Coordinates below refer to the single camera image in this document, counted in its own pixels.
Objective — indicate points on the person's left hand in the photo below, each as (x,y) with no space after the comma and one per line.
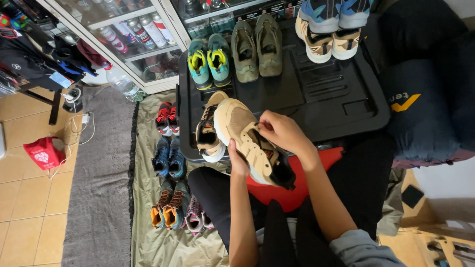
(239,165)

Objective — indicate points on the person's right hand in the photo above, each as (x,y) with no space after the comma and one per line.
(287,133)

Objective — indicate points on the tan hiking shoe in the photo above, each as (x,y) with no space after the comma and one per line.
(241,126)
(206,133)

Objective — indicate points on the black plastic storage lid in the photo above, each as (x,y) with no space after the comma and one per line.
(326,96)

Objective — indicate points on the dark blue hiking shoe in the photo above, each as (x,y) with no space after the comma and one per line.
(161,157)
(177,159)

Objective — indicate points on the grey and pink shoe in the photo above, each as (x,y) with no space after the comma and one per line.
(207,221)
(193,217)

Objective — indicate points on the teal and orange boot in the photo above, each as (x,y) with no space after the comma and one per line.
(159,211)
(176,207)

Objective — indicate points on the red and black shoe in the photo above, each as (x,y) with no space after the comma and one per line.
(173,120)
(162,118)

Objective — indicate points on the person's black trouser legs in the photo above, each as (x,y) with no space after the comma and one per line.
(356,174)

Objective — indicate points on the olive green suede shoe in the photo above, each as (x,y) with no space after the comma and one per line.
(245,63)
(269,55)

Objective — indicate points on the cream and black shoe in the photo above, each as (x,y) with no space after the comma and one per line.
(346,46)
(315,46)

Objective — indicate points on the teal shoe yellow lining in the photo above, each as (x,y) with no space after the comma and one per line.
(219,65)
(199,72)

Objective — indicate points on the olive green ground sheet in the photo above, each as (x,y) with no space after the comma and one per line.
(148,237)

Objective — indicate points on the blue and grey shoe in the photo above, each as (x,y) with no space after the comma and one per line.
(319,16)
(354,15)

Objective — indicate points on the grey green fabric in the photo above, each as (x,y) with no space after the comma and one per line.
(391,207)

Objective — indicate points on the person's grey sleeve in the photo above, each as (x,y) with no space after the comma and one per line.
(360,250)

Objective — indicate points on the black square pad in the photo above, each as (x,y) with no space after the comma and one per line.
(412,196)

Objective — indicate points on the grey shaggy rug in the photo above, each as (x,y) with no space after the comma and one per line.
(100,178)

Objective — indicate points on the navy sleeping bag sack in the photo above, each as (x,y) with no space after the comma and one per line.
(426,118)

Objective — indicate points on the clear plastic water bottle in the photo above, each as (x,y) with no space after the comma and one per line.
(124,84)

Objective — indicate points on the glass display cabinet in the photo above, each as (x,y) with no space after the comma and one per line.
(148,33)

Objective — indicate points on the black stuffed bag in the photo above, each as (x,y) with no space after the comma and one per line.
(426,33)

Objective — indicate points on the black round floor device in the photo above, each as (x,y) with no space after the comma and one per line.
(72,102)

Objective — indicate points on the wooden rack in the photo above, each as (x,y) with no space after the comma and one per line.
(438,248)

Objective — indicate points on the black metal stand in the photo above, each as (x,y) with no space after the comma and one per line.
(55,105)

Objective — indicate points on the red shopping bag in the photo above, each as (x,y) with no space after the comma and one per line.
(42,152)

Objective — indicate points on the rack of dark jackets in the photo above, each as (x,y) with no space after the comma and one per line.
(33,55)

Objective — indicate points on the white object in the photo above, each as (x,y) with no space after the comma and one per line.
(2,142)

